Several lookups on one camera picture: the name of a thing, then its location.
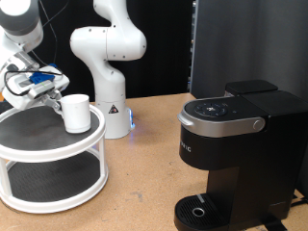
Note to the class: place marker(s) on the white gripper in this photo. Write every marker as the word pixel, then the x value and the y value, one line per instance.
pixel 22 93

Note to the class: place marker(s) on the black Keurig coffee machine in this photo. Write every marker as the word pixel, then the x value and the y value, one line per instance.
pixel 256 160

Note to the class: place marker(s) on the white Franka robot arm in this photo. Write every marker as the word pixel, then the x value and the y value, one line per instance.
pixel 109 80

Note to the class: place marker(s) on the white two-tier turntable shelf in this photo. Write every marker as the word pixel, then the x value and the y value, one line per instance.
pixel 38 134

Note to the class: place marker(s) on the black backdrop curtain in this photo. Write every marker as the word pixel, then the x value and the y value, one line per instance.
pixel 160 73

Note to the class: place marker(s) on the dark grey partition panel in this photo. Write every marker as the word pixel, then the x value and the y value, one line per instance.
pixel 240 38

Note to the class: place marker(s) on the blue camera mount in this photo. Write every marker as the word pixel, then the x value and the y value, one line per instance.
pixel 40 77

